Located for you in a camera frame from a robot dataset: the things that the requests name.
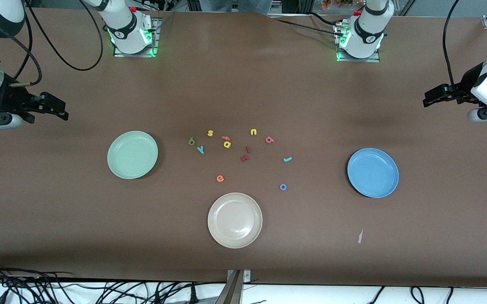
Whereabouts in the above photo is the green plate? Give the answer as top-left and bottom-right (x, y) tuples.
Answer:
(107, 130), (159, 180)

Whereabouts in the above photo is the blue plate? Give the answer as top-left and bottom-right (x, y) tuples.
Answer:
(347, 148), (400, 198)

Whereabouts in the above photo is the brown table cover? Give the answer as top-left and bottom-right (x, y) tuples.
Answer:
(0, 8), (487, 288)

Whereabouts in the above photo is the orange flower bunch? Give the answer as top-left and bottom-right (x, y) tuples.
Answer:
(321, 0), (364, 11)

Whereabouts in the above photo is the beige plate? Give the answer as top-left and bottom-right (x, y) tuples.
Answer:
(207, 193), (263, 249)

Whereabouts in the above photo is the grey metal pole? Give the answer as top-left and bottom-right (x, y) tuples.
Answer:
(216, 270), (244, 304)

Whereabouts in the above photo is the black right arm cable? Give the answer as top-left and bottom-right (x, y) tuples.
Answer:
(10, 0), (104, 87)

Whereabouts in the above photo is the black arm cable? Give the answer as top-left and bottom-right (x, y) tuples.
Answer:
(443, 0), (487, 86)
(10, 0), (104, 87)

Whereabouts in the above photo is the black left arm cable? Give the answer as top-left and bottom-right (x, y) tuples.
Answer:
(443, 0), (487, 86)

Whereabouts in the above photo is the black cable on table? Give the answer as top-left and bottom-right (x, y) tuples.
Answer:
(269, 15), (347, 38)

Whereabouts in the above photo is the small metal bracket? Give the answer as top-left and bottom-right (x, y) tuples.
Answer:
(226, 269), (251, 283)

